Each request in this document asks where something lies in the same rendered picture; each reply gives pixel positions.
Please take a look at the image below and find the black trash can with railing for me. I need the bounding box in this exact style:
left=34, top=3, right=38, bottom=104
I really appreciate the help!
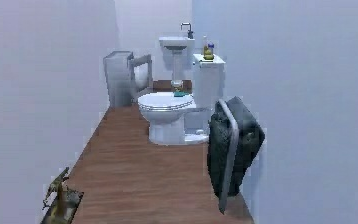
left=206, top=96, right=266, bottom=215

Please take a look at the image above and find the white toilet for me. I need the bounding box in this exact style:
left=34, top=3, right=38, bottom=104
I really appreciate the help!
left=137, top=53, right=226, bottom=146

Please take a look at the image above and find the yellow soap bottle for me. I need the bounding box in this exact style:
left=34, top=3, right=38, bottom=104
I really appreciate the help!
left=202, top=35, right=212, bottom=61

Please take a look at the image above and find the grey trash can with railing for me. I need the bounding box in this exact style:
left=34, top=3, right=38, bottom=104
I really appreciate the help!
left=102, top=50, right=154, bottom=109

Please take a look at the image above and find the dark metal faucet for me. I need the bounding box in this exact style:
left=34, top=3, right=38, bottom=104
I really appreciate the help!
left=180, top=22, right=195, bottom=40

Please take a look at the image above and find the white pedestal sink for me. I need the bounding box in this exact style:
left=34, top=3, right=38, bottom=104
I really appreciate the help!
left=158, top=35, right=196, bottom=88

